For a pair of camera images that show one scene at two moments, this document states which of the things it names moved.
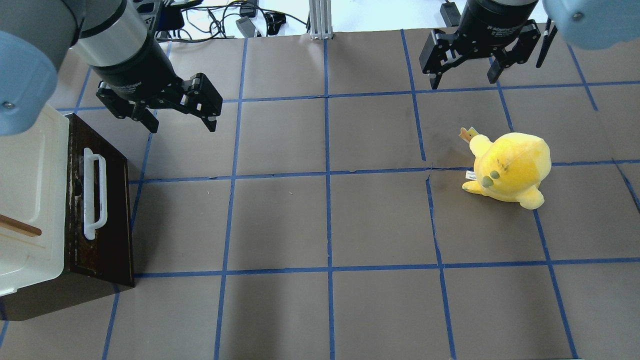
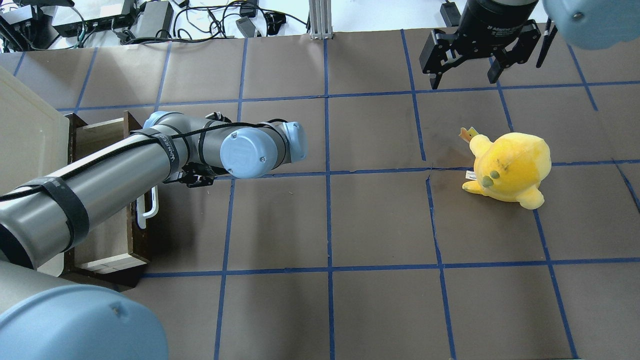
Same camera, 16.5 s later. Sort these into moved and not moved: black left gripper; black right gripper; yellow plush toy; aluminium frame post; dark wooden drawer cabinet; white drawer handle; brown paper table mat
Moved: black left gripper; white drawer handle; dark wooden drawer cabinet
Not moved: yellow plush toy; aluminium frame post; brown paper table mat; black right gripper
